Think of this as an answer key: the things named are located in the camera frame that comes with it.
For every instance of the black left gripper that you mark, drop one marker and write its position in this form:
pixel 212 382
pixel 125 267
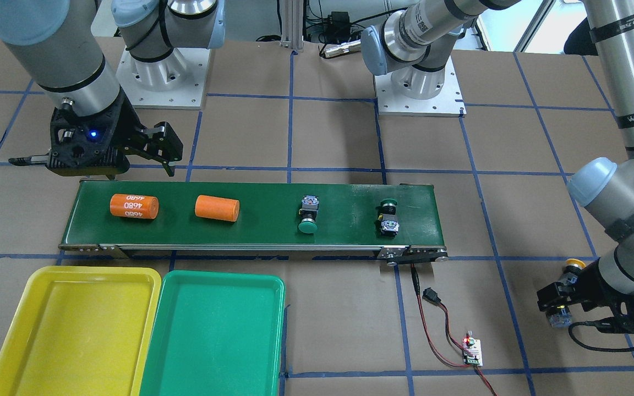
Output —
pixel 591 290

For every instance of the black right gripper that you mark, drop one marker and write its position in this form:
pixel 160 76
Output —
pixel 128 127

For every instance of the yellow mushroom push button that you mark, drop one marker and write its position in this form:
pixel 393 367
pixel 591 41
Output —
pixel 572 270

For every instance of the orange cylinder with 4680 print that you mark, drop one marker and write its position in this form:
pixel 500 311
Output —
pixel 134 206

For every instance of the plain orange cylinder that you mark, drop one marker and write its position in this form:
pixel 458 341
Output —
pixel 217 208

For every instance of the green mushroom push button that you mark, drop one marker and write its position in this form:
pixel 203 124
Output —
pixel 307 214

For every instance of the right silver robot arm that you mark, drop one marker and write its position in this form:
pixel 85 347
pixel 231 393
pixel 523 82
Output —
pixel 53 41

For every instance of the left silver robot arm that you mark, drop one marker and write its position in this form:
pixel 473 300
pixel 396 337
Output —
pixel 500 172

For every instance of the small motor controller board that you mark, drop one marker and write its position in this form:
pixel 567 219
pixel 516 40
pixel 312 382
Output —
pixel 472 351

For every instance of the yellow plastic tray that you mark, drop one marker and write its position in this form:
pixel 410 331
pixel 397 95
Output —
pixel 80 330

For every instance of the green plastic tray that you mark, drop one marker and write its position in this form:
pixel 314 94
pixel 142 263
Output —
pixel 216 334

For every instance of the green conveyor belt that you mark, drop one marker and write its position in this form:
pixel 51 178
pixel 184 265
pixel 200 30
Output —
pixel 268 220

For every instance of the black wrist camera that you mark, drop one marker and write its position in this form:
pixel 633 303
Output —
pixel 622 319

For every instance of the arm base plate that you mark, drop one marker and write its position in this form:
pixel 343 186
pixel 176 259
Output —
pixel 178 81
pixel 413 92

